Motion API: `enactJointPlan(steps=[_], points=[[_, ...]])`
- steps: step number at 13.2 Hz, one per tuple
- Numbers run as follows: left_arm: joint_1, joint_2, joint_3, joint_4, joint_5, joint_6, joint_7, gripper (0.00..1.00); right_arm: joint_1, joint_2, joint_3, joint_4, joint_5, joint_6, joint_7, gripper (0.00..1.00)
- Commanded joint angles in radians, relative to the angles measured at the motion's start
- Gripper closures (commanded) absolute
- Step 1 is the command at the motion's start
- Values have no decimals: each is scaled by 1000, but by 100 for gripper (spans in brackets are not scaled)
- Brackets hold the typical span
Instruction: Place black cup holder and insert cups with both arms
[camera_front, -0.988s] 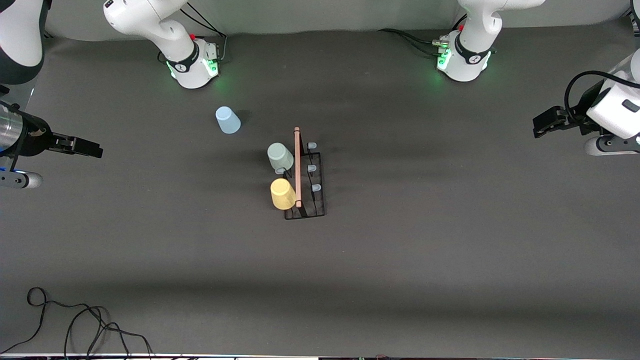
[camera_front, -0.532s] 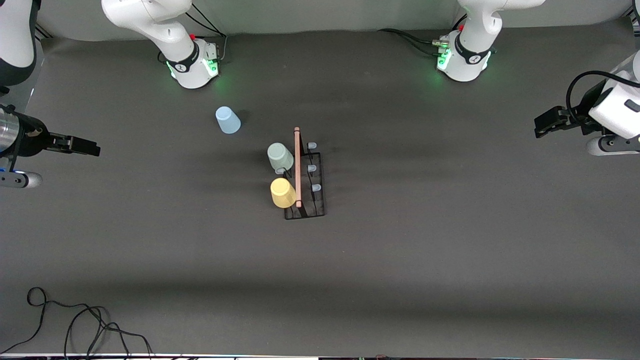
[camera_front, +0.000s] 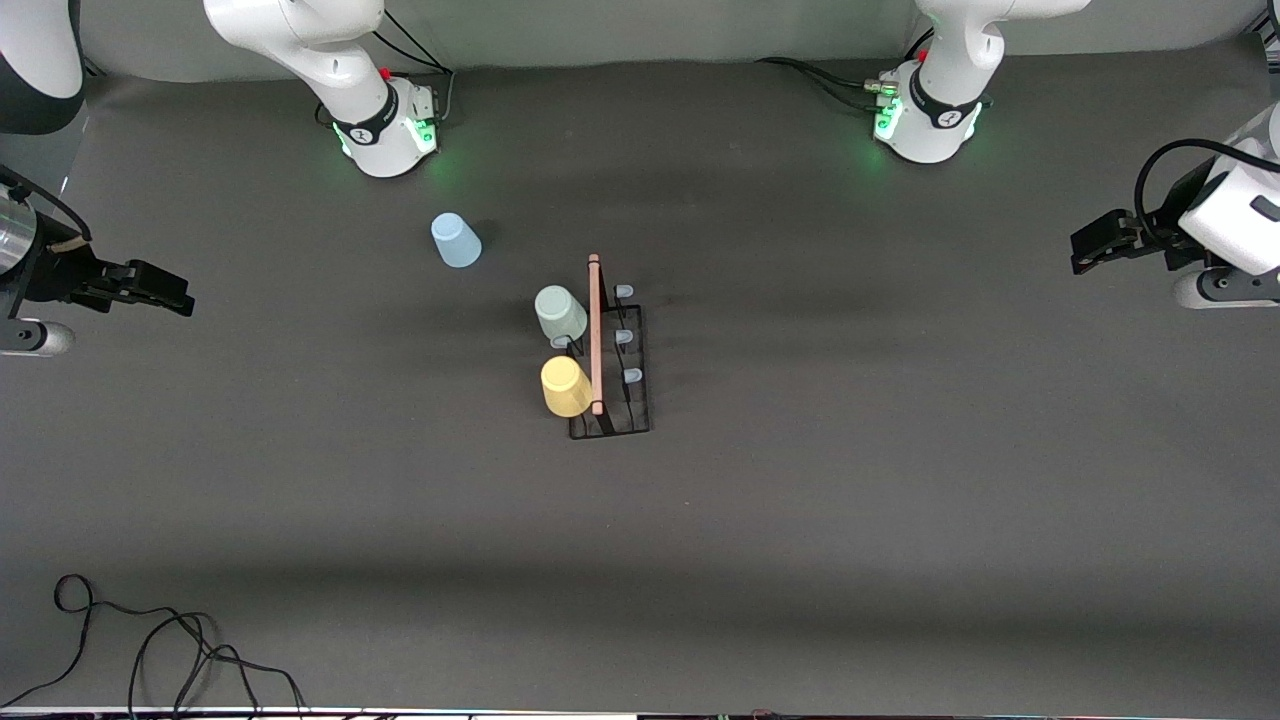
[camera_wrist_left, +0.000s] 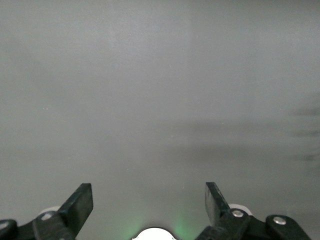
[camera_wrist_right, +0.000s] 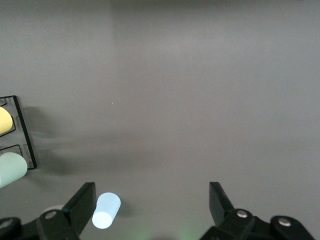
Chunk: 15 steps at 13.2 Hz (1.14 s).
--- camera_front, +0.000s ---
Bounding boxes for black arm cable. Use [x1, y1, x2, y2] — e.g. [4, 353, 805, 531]
[0, 165, 93, 246]
[1134, 138, 1280, 241]

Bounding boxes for black base cables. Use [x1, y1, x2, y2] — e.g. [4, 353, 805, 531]
[375, 5, 457, 127]
[755, 55, 901, 113]

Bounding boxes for black wire cup holder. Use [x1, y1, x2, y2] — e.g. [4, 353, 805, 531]
[550, 253, 653, 441]

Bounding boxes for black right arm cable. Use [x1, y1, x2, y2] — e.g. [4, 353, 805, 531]
[0, 165, 93, 246]

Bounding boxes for black left base cables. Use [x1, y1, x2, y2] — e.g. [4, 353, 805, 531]
[755, 55, 901, 113]

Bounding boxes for tangled black floor cable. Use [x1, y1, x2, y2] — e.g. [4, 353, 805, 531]
[0, 573, 307, 717]

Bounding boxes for pale green plastic cup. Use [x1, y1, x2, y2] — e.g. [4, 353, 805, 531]
[534, 285, 589, 347]

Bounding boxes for dark grey table mat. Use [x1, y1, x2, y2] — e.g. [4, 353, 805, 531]
[0, 35, 1280, 713]

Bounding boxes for yellow plastic cup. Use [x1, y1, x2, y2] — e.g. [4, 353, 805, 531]
[541, 356, 596, 419]

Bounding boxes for light blue plastic cup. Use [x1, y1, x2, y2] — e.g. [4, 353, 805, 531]
[431, 212, 483, 269]

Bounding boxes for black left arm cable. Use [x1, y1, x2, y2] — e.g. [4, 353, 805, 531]
[1134, 138, 1280, 241]

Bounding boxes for black right base cables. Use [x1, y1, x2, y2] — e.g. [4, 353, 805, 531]
[375, 5, 457, 127]

